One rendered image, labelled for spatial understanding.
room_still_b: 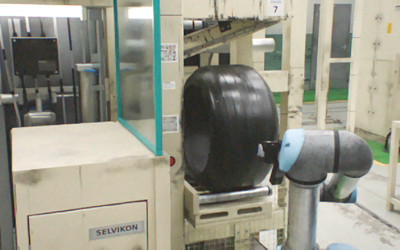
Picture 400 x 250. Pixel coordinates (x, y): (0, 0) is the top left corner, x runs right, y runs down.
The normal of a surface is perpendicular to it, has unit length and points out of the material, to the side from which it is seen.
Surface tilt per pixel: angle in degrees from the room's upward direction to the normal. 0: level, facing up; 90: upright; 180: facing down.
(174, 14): 90
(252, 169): 118
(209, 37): 90
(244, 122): 73
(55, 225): 90
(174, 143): 90
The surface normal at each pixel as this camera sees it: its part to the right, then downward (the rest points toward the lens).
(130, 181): 0.35, 0.19
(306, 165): -0.14, 0.50
